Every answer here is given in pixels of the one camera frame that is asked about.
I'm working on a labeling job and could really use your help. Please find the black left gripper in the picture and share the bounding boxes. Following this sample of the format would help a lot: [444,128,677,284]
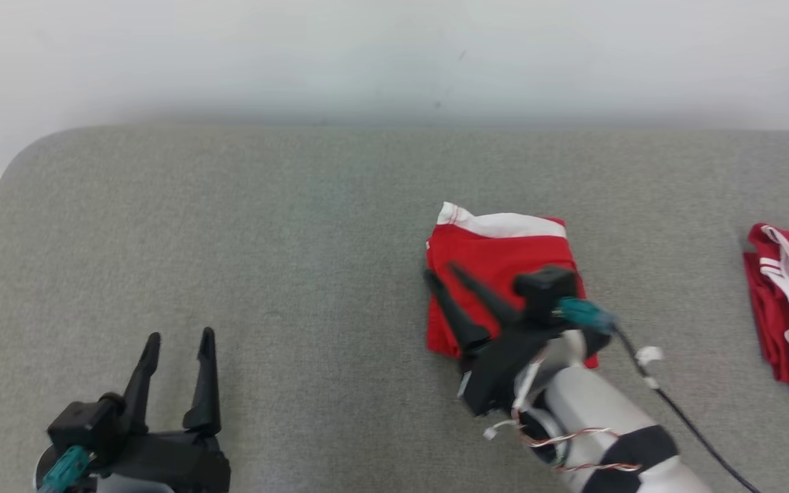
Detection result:
[103,327,231,493]

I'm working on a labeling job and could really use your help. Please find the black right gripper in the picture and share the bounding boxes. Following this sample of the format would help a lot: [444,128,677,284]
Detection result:
[423,262,611,418]

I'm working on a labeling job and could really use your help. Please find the red shorts with white stripe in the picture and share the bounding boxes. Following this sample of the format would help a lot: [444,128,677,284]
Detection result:
[425,202,601,370]

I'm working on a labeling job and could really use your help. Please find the red white printed jersey shirt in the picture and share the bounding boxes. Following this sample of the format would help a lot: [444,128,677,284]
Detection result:
[742,223,789,396]

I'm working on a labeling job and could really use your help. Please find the grey fabric sofa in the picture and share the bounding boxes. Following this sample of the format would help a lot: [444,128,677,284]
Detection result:
[0,123,789,493]

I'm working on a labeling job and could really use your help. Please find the thin red white wire bundle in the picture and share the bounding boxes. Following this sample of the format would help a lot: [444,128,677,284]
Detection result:
[484,342,642,475]

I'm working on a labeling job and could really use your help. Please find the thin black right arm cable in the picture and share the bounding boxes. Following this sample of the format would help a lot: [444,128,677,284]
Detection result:
[610,325,764,493]

